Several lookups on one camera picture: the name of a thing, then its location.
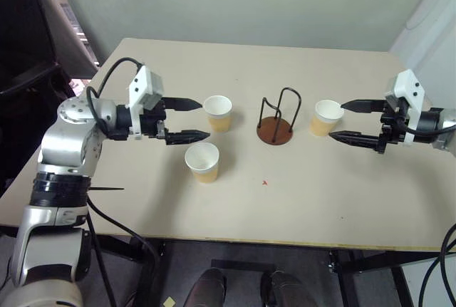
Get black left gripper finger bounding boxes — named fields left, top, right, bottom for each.
left=165, top=129, right=211, bottom=146
left=162, top=97, right=204, bottom=113

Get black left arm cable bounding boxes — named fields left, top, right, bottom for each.
left=86, top=57, right=145, bottom=137

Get wire cup holder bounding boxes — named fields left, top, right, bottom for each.
left=256, top=87, right=302, bottom=145

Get white and tan paper cup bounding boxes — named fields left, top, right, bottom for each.
left=202, top=95, right=233, bottom=134
left=309, top=99, right=345, bottom=137
left=184, top=142, right=220, bottom=184

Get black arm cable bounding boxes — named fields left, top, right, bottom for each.
left=418, top=222, right=456, bottom=307
left=86, top=57, right=145, bottom=137

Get black office chair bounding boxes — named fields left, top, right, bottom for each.
left=0, top=0, right=89, bottom=197

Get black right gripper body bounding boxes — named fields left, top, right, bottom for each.
left=376, top=96, right=411, bottom=155

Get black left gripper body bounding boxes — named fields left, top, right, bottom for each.
left=139, top=97, right=170, bottom=141

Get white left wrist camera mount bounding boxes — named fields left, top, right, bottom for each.
left=126, top=65, right=165, bottom=140

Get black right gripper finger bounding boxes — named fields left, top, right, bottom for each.
left=340, top=98, right=387, bottom=114
left=328, top=130, right=383, bottom=151

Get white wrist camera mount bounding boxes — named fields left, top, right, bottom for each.
left=384, top=68, right=427, bottom=144
left=126, top=65, right=165, bottom=140

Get black metal table frame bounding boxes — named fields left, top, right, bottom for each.
left=0, top=224, right=442, bottom=307

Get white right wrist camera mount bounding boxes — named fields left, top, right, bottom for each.
left=384, top=68, right=427, bottom=144

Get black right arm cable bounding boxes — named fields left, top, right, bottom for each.
left=418, top=222, right=456, bottom=307

